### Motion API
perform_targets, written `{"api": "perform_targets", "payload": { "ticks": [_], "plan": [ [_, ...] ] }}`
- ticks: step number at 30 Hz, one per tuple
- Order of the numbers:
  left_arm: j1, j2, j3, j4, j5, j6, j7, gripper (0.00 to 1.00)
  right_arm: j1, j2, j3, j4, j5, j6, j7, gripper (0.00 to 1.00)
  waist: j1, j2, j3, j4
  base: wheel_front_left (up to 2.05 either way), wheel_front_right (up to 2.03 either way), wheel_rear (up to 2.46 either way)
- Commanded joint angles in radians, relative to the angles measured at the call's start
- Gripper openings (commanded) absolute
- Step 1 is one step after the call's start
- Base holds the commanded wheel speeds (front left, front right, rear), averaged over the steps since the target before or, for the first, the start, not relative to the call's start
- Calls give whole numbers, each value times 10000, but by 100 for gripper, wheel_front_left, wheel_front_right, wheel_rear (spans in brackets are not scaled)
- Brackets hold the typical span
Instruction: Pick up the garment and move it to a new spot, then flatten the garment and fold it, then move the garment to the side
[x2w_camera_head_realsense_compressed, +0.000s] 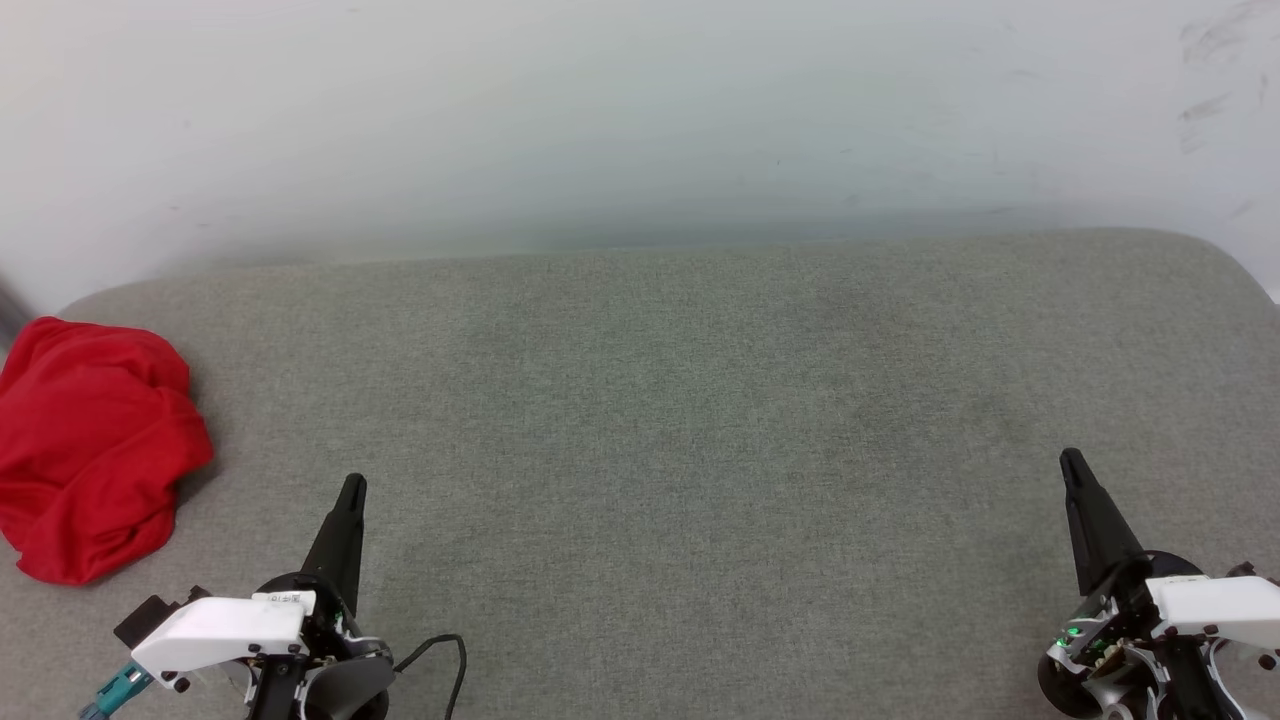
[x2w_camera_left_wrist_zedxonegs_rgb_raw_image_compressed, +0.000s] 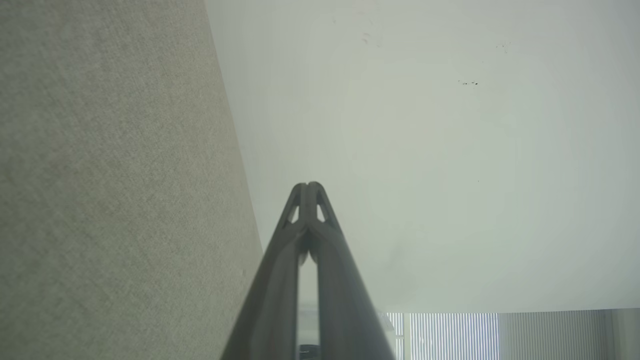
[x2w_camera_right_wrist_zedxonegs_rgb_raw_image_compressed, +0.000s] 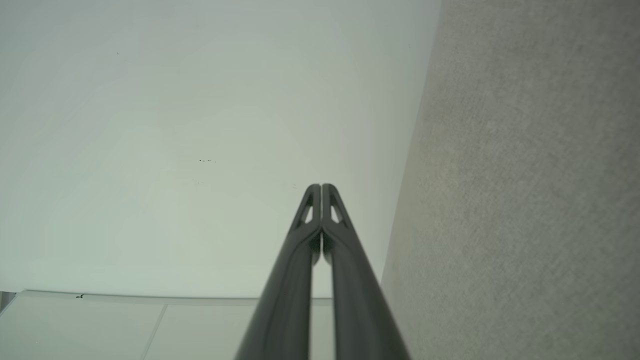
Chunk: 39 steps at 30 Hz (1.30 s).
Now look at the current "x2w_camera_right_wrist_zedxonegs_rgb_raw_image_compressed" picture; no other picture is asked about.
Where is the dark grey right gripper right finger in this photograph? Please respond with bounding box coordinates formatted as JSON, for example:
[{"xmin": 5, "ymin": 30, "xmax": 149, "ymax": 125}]
[{"xmin": 322, "ymin": 183, "xmax": 412, "ymax": 360}]

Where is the white wall baseboard strip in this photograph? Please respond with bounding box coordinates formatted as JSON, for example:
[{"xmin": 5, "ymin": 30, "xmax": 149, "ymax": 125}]
[{"xmin": 0, "ymin": 289, "xmax": 334, "ymax": 307}]

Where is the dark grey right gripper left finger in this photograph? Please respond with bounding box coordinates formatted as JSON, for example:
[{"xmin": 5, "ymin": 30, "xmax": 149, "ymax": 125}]
[{"xmin": 235, "ymin": 183, "xmax": 322, "ymax": 360}]

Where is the grey fabric sofa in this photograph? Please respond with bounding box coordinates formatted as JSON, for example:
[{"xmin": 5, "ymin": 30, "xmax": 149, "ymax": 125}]
[{"xmin": 380, "ymin": 0, "xmax": 640, "ymax": 360}]

